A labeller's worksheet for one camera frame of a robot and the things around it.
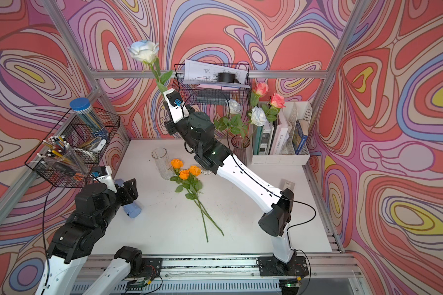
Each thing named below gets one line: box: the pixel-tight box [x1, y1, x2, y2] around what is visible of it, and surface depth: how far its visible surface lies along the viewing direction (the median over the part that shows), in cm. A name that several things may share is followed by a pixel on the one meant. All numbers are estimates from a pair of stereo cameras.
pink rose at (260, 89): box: [250, 81, 271, 107], surface depth 85 cm
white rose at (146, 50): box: [127, 39, 173, 95], surface depth 48 cm
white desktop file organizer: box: [251, 100, 313, 166], surface depth 103 cm
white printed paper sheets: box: [183, 59, 249, 84], surface depth 88 cm
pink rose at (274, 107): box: [262, 92, 287, 123], surface depth 78 cm
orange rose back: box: [170, 158, 184, 174], surface depth 104 cm
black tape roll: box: [217, 72, 241, 85], surface depth 84 cm
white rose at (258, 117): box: [251, 105, 267, 127], surface depth 71 cm
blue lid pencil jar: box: [69, 97, 110, 141], surface depth 76 cm
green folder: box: [253, 125, 264, 156], surface depth 92 cm
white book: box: [269, 124, 289, 156], surface depth 96 cm
